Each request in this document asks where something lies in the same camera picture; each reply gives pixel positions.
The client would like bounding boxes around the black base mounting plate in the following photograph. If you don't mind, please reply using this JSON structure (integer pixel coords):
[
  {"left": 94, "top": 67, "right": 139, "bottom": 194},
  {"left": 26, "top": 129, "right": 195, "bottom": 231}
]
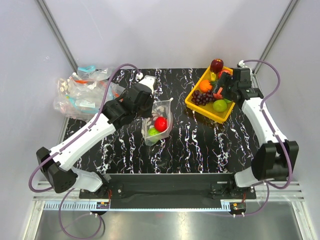
[{"left": 79, "top": 173, "right": 257, "bottom": 200}]

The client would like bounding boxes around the dark red apple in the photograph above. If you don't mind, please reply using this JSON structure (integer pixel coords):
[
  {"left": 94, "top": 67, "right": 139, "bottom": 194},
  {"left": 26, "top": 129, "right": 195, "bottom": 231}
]
[{"left": 210, "top": 58, "right": 224, "bottom": 74}]

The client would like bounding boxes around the bright red apple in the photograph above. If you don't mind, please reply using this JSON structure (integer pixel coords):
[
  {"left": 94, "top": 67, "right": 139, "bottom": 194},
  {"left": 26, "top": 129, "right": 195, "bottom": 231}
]
[{"left": 154, "top": 116, "right": 168, "bottom": 133}]

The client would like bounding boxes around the yellow plastic fruit tray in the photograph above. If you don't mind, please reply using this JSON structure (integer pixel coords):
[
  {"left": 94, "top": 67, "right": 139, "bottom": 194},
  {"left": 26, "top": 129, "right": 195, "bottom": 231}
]
[{"left": 185, "top": 66, "right": 235, "bottom": 124}]

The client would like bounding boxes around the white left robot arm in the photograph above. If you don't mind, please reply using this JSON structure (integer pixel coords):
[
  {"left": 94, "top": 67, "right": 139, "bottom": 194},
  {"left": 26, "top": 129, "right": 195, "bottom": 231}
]
[{"left": 36, "top": 78, "right": 154, "bottom": 198}]

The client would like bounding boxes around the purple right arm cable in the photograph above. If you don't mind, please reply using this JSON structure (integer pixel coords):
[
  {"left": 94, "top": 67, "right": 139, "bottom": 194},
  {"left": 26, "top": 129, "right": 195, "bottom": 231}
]
[{"left": 206, "top": 59, "right": 293, "bottom": 217}]

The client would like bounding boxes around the small yellow fruit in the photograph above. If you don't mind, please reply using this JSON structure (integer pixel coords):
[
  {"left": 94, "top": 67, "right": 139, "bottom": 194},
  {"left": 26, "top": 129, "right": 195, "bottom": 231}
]
[{"left": 210, "top": 72, "right": 217, "bottom": 82}]

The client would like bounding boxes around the orange fruit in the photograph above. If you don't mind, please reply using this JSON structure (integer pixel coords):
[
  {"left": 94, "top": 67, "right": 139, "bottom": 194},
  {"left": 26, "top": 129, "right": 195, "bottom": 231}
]
[{"left": 199, "top": 79, "right": 213, "bottom": 93}]

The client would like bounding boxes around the pink peach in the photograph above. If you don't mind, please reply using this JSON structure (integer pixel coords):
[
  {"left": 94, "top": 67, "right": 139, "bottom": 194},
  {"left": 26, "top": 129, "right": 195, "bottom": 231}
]
[{"left": 213, "top": 87, "right": 223, "bottom": 100}]

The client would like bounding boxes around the clear zip top bag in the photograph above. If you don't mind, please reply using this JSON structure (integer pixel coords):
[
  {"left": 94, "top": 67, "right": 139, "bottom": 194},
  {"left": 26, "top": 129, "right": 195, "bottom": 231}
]
[{"left": 141, "top": 97, "right": 174, "bottom": 146}]

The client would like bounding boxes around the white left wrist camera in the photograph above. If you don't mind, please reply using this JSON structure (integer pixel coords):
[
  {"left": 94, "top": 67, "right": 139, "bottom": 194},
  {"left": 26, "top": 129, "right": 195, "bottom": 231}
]
[{"left": 137, "top": 73, "right": 156, "bottom": 94}]

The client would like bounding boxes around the dark purple grape bunch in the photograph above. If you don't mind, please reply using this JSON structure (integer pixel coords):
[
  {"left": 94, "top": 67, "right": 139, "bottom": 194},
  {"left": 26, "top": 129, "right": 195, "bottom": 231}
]
[{"left": 191, "top": 90, "right": 216, "bottom": 106}]

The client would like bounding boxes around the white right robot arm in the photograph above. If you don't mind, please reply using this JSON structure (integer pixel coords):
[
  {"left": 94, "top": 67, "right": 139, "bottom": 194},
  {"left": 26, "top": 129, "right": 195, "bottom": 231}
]
[{"left": 214, "top": 67, "right": 299, "bottom": 199}]

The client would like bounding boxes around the pile of clear zip bags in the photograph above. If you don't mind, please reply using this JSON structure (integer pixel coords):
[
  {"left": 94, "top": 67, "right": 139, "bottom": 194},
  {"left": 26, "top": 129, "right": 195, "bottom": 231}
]
[{"left": 53, "top": 65, "right": 114, "bottom": 122}]

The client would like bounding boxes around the smooth green apple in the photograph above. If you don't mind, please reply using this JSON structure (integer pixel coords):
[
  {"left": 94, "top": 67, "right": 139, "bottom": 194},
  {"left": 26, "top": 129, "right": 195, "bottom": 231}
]
[{"left": 212, "top": 99, "right": 228, "bottom": 113}]

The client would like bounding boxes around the wrinkled green round fruit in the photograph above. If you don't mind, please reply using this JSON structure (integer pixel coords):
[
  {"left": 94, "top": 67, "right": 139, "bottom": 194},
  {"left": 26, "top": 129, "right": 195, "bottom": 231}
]
[{"left": 148, "top": 127, "right": 160, "bottom": 137}]

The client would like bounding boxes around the aluminium frame rail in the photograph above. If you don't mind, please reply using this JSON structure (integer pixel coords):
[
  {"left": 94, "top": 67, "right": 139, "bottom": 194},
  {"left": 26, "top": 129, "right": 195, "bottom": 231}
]
[{"left": 32, "top": 182, "right": 304, "bottom": 212}]

